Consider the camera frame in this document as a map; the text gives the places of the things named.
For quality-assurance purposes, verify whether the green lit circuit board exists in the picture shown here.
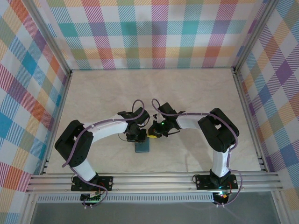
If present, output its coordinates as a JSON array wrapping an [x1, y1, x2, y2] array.
[[80, 192, 103, 203]]

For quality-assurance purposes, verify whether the teal leather card holder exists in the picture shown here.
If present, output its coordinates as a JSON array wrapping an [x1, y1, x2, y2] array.
[[135, 139, 150, 154]]

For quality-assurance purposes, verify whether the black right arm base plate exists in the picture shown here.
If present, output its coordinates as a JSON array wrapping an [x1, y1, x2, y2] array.
[[194, 174, 239, 190]]

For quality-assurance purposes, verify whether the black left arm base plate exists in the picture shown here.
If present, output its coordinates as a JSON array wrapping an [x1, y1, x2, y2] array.
[[71, 175, 114, 192]]

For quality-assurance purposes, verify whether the long aluminium mounting rail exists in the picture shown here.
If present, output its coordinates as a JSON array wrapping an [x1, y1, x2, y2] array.
[[25, 171, 283, 193]]

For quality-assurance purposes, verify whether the aluminium corner post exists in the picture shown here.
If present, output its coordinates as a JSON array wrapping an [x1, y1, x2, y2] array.
[[22, 0, 73, 77], [232, 0, 281, 75]]

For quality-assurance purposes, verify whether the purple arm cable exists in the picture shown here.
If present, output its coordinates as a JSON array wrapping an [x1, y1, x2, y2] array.
[[151, 98, 245, 208], [62, 99, 147, 209]]

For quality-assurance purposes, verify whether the circuit board with orange part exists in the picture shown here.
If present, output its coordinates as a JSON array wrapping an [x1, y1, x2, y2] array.
[[214, 190, 231, 203]]

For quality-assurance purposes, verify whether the aluminium frame leg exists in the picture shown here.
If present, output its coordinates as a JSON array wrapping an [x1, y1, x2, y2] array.
[[20, 192, 40, 224], [271, 191, 292, 224]]

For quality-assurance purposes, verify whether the aluminium side rail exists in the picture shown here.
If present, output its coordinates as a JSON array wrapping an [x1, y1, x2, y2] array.
[[38, 71, 74, 175], [232, 67, 269, 173]]

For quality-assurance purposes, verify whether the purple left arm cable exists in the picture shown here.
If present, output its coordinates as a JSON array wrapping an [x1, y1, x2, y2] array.
[[62, 99, 147, 209]]

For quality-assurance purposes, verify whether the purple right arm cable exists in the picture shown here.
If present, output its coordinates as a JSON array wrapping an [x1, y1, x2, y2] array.
[[151, 98, 245, 208]]

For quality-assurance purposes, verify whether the slotted grey cable duct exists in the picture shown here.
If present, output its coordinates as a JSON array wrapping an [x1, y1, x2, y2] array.
[[37, 195, 215, 203]]

